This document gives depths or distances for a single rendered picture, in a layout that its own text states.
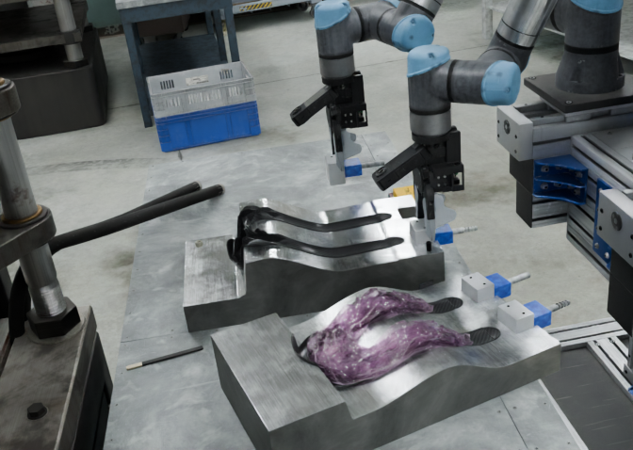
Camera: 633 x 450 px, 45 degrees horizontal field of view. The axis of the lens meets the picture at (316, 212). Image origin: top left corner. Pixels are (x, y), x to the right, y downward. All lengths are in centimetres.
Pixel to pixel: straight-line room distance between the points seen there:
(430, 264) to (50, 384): 73
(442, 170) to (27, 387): 85
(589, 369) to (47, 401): 147
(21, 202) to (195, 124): 315
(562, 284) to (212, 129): 238
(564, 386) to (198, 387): 118
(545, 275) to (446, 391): 193
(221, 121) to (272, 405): 358
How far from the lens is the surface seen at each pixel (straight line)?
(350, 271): 146
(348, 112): 168
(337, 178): 174
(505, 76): 134
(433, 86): 137
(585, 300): 297
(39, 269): 156
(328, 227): 162
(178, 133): 460
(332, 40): 162
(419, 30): 154
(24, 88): 526
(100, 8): 780
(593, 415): 217
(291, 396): 114
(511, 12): 144
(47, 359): 157
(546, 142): 184
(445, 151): 146
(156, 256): 179
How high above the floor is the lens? 164
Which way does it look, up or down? 27 degrees down
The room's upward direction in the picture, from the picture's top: 7 degrees counter-clockwise
